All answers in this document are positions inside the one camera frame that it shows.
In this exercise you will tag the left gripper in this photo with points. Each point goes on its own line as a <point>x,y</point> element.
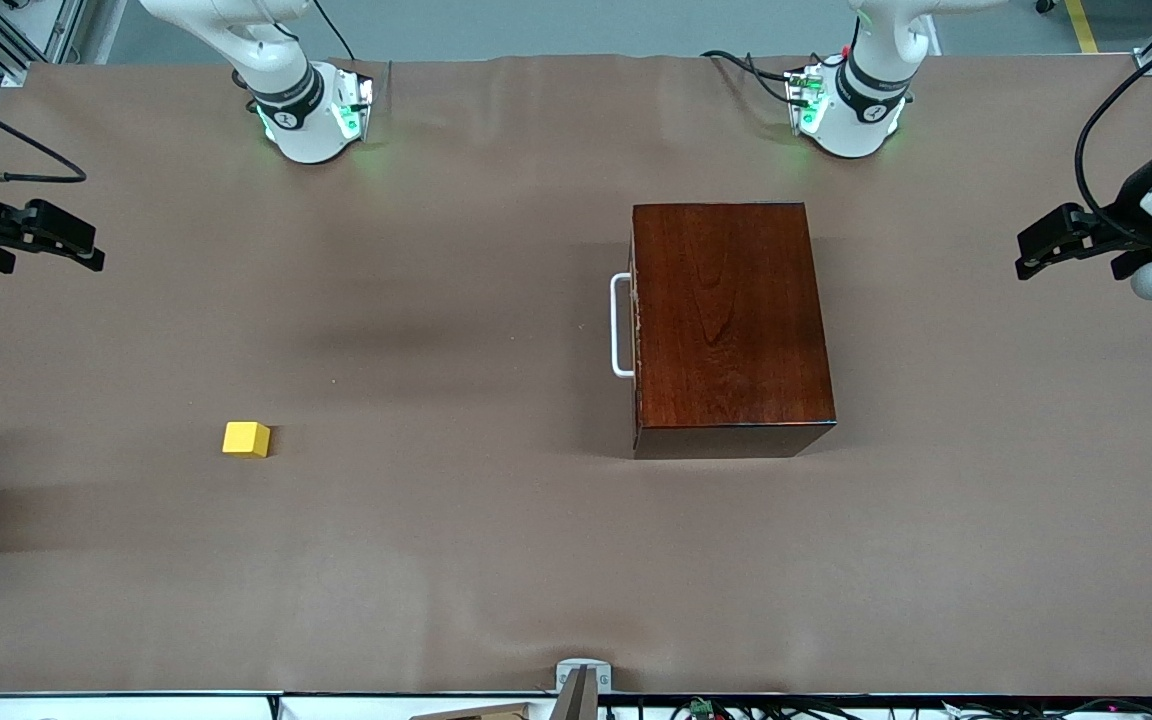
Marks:
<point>1128,217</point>

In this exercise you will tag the yellow cube block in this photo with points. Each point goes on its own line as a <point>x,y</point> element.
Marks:
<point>244,440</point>

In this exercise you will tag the dark brown wooden cabinet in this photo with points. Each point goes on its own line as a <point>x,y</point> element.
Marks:
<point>736,340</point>

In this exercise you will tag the grey wedge-shaped mount post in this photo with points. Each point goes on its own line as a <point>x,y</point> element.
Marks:
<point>576,700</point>

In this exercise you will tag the small green connector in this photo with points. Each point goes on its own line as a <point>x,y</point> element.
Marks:
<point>703,707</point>

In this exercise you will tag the flat tan wooden piece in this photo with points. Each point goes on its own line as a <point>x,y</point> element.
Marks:
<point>476,713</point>

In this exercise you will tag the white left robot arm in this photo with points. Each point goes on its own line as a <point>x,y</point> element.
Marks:
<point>871,90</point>

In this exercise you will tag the small metal clamp bracket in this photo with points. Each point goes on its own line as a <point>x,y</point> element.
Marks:
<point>583,668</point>

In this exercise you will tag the white table edge strip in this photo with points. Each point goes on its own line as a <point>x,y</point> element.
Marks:
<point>136,706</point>

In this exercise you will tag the large table cover sheet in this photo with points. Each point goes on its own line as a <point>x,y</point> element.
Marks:
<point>336,560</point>

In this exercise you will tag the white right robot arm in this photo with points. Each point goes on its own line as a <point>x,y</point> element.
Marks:
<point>286,90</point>

